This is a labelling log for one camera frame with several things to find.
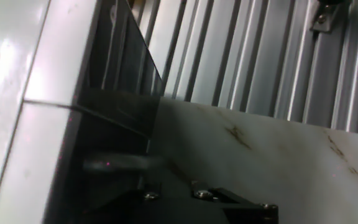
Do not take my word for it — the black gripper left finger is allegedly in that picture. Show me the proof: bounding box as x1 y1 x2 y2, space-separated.
82 184 163 224

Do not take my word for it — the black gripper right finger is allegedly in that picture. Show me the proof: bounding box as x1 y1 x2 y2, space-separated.
190 180 280 224

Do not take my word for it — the marble pattern table mat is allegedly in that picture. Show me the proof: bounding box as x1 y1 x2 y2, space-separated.
147 96 358 224

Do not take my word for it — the silver pole with black base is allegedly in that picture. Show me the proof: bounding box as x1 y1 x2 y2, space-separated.
309 0 351 34

